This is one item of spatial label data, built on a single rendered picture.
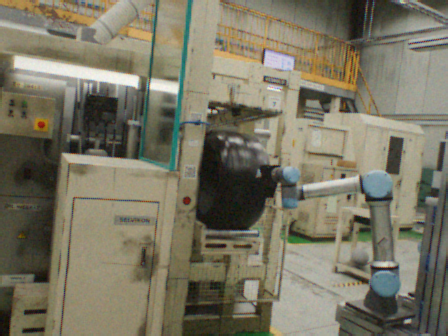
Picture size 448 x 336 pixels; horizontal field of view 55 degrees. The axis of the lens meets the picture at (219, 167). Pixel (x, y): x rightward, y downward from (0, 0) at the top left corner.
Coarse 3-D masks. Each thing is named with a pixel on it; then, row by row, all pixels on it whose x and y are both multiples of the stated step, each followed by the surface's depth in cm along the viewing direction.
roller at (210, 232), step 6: (210, 228) 238; (216, 228) 240; (222, 228) 242; (210, 234) 237; (216, 234) 239; (222, 234) 240; (228, 234) 241; (234, 234) 243; (240, 234) 244; (246, 234) 246; (252, 234) 247; (258, 234) 249
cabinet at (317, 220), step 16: (304, 176) 719; (320, 176) 690; (336, 176) 708; (352, 176) 729; (304, 208) 715; (320, 208) 696; (336, 208) 716; (304, 224) 712; (320, 224) 699; (336, 224) 720; (320, 240) 706
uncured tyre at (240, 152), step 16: (208, 144) 250; (224, 144) 235; (240, 144) 236; (256, 144) 241; (208, 160) 277; (224, 160) 230; (240, 160) 230; (256, 160) 234; (208, 176) 280; (224, 176) 228; (240, 176) 227; (208, 192) 279; (224, 192) 228; (240, 192) 228; (256, 192) 231; (208, 208) 273; (224, 208) 230; (240, 208) 231; (256, 208) 235; (208, 224) 245; (224, 224) 238; (240, 224) 241
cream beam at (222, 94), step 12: (216, 84) 266; (228, 84) 269; (240, 84) 273; (216, 96) 267; (228, 96) 270; (240, 96) 273; (252, 96) 276; (264, 96) 280; (276, 96) 283; (228, 108) 294; (240, 108) 284; (252, 108) 277; (264, 108) 281
